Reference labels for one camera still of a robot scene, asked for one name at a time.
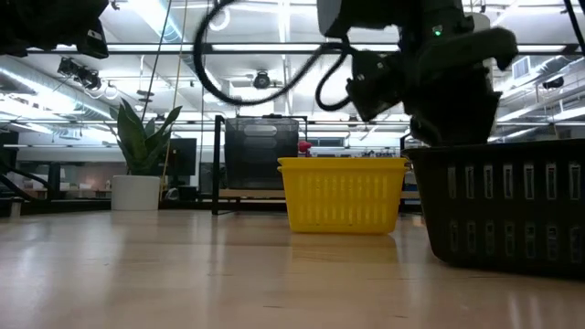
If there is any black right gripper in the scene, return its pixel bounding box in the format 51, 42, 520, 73
401, 0, 520, 77

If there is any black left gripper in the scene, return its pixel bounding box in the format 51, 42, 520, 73
0, 0, 112, 61

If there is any black background screen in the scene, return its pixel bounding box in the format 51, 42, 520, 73
165, 137, 198, 177

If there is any green plant in white pot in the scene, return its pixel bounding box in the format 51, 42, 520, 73
109, 98, 184, 212

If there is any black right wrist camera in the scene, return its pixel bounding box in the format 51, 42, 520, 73
346, 49, 410, 123

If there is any thin black hanging cable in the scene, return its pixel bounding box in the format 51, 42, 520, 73
140, 0, 174, 122

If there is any thin yellow hanging cord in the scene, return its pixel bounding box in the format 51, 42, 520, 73
158, 0, 189, 198

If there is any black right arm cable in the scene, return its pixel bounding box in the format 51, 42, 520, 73
193, 0, 362, 113

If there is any black aluminium table frame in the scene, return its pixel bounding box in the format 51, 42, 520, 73
0, 196, 214, 217

